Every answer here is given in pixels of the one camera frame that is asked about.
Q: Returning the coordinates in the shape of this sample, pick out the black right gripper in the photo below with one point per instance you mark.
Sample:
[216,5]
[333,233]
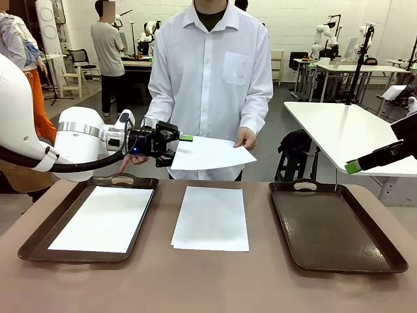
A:
[410,137]

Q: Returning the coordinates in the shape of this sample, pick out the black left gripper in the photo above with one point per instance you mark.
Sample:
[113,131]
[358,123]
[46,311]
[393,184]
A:
[143,143]

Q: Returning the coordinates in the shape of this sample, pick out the white A4 paper sheet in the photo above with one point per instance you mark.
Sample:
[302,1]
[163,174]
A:
[104,218]
[215,153]

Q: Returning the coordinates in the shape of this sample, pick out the white A4 paper stack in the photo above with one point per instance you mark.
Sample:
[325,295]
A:
[211,218]

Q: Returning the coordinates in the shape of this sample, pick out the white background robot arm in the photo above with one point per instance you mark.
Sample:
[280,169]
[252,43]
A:
[363,36]
[321,36]
[148,32]

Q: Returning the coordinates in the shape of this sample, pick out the person's left forearm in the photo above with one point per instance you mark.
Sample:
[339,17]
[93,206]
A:
[260,114]

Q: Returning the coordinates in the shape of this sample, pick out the person's right forearm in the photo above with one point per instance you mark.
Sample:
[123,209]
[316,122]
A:
[153,111]

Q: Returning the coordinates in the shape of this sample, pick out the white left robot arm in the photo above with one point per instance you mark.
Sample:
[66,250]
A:
[78,130]

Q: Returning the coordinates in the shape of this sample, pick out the person's right hand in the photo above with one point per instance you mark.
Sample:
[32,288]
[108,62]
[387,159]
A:
[137,160]

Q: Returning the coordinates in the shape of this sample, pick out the person's left hand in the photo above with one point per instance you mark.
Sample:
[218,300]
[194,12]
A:
[247,137]

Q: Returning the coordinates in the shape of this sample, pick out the person in white shirt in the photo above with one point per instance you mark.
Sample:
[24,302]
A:
[205,81]

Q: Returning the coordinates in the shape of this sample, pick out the background workbench table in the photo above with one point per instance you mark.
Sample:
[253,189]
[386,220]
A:
[138,66]

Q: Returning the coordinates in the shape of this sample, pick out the brown plastic tray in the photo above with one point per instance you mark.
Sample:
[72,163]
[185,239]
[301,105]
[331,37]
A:
[332,228]
[39,241]

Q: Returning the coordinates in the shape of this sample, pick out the black backpack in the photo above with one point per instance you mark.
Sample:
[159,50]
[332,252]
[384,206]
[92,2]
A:
[293,143]

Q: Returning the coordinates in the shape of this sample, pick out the long white background table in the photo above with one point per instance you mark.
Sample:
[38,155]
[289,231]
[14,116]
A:
[358,68]

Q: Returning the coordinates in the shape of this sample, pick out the black light stand pole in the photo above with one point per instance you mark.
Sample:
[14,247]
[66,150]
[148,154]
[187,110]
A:
[360,65]

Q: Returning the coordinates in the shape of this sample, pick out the patterned paper cup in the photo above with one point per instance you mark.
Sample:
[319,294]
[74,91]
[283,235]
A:
[336,63]

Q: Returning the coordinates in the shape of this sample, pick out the white wooden chair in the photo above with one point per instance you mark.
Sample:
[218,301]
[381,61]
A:
[73,81]

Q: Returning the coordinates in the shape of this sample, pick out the person in gray shirt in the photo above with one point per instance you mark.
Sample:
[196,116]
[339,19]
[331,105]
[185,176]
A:
[107,49]

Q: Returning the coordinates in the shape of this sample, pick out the background computer monitor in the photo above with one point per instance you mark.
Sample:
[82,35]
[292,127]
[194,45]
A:
[351,47]

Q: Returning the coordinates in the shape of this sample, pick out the black tripod stand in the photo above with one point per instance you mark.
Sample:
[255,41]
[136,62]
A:
[54,94]

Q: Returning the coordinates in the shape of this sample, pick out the black office chair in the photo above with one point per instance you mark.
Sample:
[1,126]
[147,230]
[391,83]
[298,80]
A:
[79,57]

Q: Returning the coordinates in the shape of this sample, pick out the person in brown apron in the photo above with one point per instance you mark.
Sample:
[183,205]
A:
[16,176]

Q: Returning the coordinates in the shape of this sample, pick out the white standing air conditioner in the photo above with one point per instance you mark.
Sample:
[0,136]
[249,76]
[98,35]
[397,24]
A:
[49,29]

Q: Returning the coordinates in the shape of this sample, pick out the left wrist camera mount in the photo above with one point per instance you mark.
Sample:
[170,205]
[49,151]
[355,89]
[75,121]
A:
[125,117]

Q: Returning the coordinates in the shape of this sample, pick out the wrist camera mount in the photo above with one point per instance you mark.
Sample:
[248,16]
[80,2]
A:
[125,117]
[392,93]

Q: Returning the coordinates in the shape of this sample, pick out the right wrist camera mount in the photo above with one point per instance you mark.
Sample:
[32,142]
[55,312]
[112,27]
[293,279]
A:
[392,93]

